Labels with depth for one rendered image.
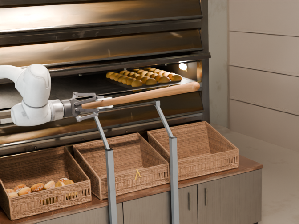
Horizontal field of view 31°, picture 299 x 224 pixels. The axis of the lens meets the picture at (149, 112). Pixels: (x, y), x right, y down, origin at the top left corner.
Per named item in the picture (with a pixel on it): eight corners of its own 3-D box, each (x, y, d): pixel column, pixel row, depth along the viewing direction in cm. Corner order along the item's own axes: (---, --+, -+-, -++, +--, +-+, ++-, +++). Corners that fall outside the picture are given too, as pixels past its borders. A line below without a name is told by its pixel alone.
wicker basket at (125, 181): (74, 179, 400) (71, 144, 393) (139, 164, 426) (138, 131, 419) (100, 200, 358) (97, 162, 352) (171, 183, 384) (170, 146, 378)
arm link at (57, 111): (46, 122, 230) (60, 120, 233) (52, 121, 222) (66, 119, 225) (43, 101, 230) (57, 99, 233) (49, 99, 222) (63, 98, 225)
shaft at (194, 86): (201, 90, 168) (200, 80, 167) (193, 91, 166) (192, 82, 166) (52, 115, 321) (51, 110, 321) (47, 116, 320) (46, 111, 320)
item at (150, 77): (104, 77, 480) (104, 71, 478) (151, 71, 501) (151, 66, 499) (133, 87, 427) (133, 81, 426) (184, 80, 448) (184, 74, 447)
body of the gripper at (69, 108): (57, 100, 232) (77, 97, 236) (59, 119, 232) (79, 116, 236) (62, 98, 225) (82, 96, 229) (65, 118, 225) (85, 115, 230)
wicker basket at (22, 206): (-8, 196, 373) (-13, 159, 367) (67, 180, 399) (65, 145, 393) (10, 222, 332) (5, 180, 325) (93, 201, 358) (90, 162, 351)
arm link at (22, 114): (50, 128, 226) (53, 106, 218) (14, 134, 219) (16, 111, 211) (43, 111, 233) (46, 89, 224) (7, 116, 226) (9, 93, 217)
